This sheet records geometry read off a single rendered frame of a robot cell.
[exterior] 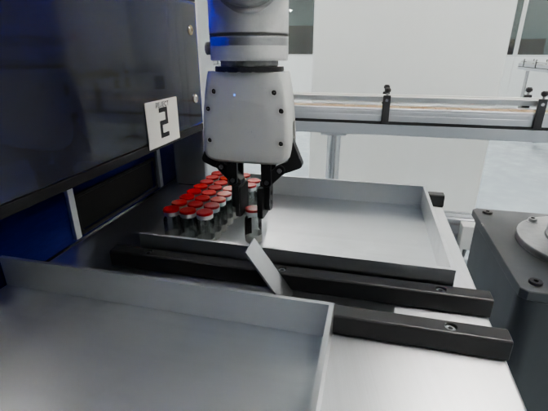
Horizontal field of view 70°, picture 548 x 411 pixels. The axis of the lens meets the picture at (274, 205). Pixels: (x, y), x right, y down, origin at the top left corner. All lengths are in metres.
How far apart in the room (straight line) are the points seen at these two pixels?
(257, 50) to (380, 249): 0.27
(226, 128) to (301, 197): 0.25
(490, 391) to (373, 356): 0.08
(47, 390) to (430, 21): 1.91
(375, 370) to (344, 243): 0.21
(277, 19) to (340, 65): 1.58
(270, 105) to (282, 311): 0.21
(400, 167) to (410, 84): 0.40
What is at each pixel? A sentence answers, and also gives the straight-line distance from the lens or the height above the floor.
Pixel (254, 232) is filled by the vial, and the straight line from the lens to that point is 0.49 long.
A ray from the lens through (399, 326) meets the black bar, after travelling 0.35.
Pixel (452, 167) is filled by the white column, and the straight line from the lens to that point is 2.10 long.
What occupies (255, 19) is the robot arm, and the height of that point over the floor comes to 1.14.
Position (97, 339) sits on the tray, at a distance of 0.38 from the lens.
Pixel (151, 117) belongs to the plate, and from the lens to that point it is 0.54.
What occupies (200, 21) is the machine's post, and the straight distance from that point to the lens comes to 0.69.
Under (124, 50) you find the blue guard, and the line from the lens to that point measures 0.50.
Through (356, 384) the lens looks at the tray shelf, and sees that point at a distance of 0.32.
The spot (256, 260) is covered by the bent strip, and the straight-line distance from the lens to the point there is 0.37.
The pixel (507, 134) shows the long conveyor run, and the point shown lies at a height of 0.86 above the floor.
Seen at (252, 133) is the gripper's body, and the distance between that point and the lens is 0.43.
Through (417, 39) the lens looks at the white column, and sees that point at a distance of 2.00.
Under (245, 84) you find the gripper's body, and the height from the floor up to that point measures 1.08.
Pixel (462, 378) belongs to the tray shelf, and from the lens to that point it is 0.35.
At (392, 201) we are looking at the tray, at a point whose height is 0.89.
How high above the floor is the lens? 1.11
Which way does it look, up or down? 22 degrees down
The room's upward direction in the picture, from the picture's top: straight up
